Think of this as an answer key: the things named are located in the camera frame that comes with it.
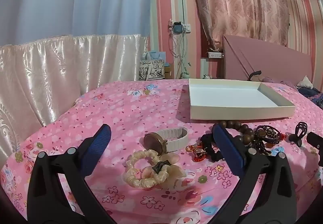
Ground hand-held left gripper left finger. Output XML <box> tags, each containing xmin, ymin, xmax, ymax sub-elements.
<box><xmin>26</xmin><ymin>124</ymin><xmax>116</xmax><ymax>224</ymax></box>

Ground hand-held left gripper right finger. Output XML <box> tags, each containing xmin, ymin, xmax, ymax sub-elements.
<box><xmin>209</xmin><ymin>124</ymin><xmax>298</xmax><ymax>224</ymax></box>

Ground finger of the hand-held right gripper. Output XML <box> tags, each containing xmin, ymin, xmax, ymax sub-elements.
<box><xmin>306</xmin><ymin>132</ymin><xmax>323</xmax><ymax>157</ymax></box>

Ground black hand-shaped jewelry stand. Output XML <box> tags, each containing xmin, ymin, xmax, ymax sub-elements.
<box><xmin>289</xmin><ymin>122</ymin><xmax>308</xmax><ymax>147</ymax></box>

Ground black braided cord bracelet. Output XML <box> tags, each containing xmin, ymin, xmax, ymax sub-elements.
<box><xmin>200</xmin><ymin>133</ymin><xmax>225</xmax><ymax>162</ymax></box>

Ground orange pendant charm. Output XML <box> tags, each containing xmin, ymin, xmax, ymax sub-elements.
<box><xmin>186</xmin><ymin>144</ymin><xmax>206</xmax><ymax>162</ymax></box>

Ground cream scrunchie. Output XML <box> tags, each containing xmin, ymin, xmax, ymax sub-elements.
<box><xmin>123</xmin><ymin>149</ymin><xmax>172</xmax><ymax>189</ymax></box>

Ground white strap wristwatch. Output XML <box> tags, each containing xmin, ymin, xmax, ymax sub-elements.
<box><xmin>143</xmin><ymin>127</ymin><xmax>189</xmax><ymax>156</ymax></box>

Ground white shallow tray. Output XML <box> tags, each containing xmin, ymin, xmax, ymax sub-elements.
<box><xmin>189</xmin><ymin>78</ymin><xmax>296</xmax><ymax>121</ymax></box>

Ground dark patterned blanket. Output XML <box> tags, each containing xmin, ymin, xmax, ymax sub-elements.
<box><xmin>299</xmin><ymin>86</ymin><xmax>323</xmax><ymax>108</ymax></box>

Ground pink floral bedsheet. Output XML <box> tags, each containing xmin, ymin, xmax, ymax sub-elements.
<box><xmin>0</xmin><ymin>79</ymin><xmax>323</xmax><ymax>224</ymax></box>

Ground white pillow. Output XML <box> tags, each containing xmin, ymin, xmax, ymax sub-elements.
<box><xmin>296</xmin><ymin>75</ymin><xmax>315</xmax><ymax>89</ymax></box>

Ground purple dotted pillow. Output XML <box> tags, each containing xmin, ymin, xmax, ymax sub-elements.
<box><xmin>262</xmin><ymin>76</ymin><xmax>298</xmax><ymax>88</ymax></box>

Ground brown and black clothing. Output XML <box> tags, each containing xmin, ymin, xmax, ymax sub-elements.
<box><xmin>248</xmin><ymin>70</ymin><xmax>265</xmax><ymax>81</ymax></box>

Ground cream satin curtain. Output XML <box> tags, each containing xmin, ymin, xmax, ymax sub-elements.
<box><xmin>0</xmin><ymin>34</ymin><xmax>149</xmax><ymax>154</ymax></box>

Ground pink headboard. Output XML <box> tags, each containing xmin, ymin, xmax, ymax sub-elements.
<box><xmin>222</xmin><ymin>34</ymin><xmax>313</xmax><ymax>85</ymax></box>

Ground printed tote bag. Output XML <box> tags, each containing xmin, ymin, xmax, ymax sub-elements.
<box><xmin>139</xmin><ymin>58</ymin><xmax>166</xmax><ymax>81</ymax></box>

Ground cardboard box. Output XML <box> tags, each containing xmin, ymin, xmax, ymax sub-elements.
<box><xmin>164</xmin><ymin>63</ymin><xmax>174</xmax><ymax>79</ymax></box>

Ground light blue gift bag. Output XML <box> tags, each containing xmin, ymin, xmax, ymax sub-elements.
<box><xmin>146</xmin><ymin>51</ymin><xmax>166</xmax><ymax>61</ymax></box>

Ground wooden bead bracelet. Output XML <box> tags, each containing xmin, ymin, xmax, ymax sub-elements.
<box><xmin>218</xmin><ymin>120</ymin><xmax>255</xmax><ymax>149</ymax></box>

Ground brown ornate bracelet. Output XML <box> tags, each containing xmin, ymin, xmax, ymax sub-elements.
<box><xmin>252</xmin><ymin>125</ymin><xmax>287</xmax><ymax>155</ymax></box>

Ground hanging charger cables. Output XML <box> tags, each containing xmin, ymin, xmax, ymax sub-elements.
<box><xmin>169</xmin><ymin>19</ymin><xmax>190</xmax><ymax>79</ymax></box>

